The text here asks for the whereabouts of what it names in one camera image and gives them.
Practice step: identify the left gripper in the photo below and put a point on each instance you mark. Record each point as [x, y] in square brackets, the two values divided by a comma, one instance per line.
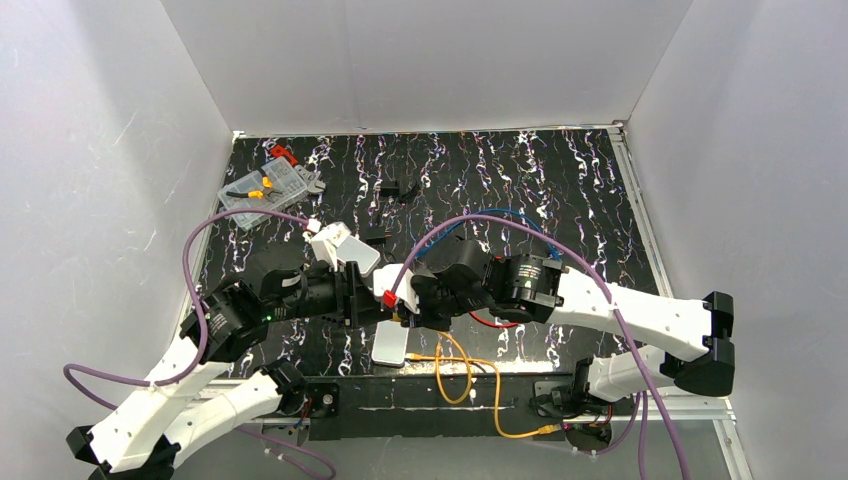
[354, 296]

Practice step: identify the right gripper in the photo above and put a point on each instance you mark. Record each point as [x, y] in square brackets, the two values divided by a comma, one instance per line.
[419, 299]

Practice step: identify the white network switch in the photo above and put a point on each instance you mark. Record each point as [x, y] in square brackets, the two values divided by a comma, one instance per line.
[352, 249]
[390, 344]

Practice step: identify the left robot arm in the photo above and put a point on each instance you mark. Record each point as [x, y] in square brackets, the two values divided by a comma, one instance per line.
[155, 430]

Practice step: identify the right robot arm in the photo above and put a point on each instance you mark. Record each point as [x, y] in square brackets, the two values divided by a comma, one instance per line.
[683, 343]

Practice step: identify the grey red adjustable wrench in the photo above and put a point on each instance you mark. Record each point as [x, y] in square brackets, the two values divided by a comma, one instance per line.
[314, 184]

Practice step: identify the clear plastic parts box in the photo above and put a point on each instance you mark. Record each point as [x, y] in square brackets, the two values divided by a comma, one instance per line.
[275, 185]

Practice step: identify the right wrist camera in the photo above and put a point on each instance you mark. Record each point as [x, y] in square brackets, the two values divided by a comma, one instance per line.
[397, 280]

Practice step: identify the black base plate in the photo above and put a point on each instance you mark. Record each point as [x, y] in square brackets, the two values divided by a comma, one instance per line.
[412, 406]

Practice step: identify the black adapter with cable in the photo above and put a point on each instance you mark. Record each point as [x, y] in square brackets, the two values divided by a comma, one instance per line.
[401, 190]

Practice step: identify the yellow handled pliers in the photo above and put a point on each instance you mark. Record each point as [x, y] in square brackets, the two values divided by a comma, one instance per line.
[266, 191]

